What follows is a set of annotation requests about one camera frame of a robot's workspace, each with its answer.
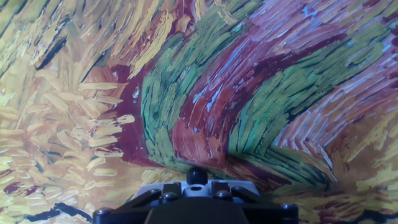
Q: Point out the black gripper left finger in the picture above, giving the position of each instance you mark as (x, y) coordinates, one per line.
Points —
(136, 205)

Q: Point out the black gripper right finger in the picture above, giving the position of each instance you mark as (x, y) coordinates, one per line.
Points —
(264, 211)

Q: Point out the painted wheat field cloth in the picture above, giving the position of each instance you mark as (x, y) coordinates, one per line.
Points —
(93, 93)

